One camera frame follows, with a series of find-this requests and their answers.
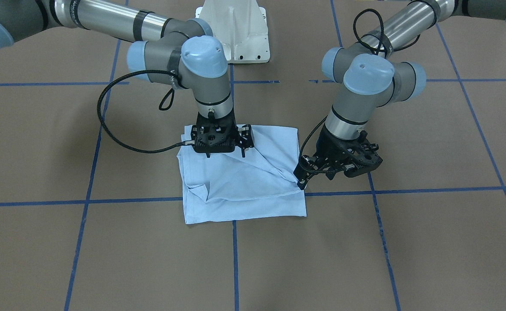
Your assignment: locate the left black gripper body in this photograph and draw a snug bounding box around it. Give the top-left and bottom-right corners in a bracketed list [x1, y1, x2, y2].
[313, 127, 366, 173]

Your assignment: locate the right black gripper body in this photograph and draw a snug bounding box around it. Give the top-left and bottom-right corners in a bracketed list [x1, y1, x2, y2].
[195, 111, 237, 154]

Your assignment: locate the light blue t-shirt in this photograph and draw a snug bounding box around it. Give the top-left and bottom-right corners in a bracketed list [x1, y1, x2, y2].
[177, 125, 307, 224]

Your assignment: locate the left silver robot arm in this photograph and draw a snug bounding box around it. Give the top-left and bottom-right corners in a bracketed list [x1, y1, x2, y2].
[293, 0, 506, 190]

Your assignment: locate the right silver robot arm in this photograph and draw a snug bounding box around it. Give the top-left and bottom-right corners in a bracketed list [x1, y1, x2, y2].
[0, 0, 254, 157]

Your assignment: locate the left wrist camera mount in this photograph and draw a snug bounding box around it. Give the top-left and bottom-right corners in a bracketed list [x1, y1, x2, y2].
[334, 130, 383, 178]

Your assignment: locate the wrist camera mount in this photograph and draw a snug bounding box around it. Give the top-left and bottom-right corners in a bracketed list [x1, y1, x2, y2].
[193, 125, 237, 158]
[334, 130, 383, 178]

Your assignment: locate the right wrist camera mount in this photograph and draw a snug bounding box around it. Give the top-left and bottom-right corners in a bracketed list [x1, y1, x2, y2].
[193, 125, 237, 158]

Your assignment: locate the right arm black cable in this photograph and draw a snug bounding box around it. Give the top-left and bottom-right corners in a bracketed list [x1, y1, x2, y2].
[97, 69, 195, 154]

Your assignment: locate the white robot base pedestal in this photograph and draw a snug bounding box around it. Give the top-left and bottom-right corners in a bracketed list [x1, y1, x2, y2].
[195, 0, 271, 64]

